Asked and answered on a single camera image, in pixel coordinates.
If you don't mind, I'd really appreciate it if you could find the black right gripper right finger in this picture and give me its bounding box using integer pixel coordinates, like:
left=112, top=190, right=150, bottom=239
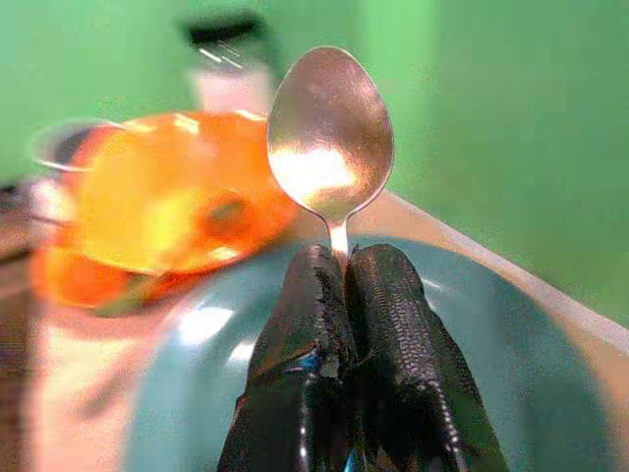
left=343, top=243, right=510, bottom=472

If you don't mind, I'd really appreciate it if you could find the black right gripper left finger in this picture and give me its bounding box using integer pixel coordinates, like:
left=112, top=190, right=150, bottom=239
left=217, top=244, right=359, bottom=472

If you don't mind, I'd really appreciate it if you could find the silver metal spoon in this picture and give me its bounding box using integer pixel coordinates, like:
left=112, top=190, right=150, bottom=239
left=266, top=45, right=396, bottom=261

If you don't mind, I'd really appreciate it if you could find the teal round plate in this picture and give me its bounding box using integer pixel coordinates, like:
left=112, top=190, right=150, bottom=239
left=125, top=234, right=614, bottom=472

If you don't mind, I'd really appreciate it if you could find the orange plastic bowl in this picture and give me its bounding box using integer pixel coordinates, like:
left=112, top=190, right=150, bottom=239
left=29, top=109, right=301, bottom=316

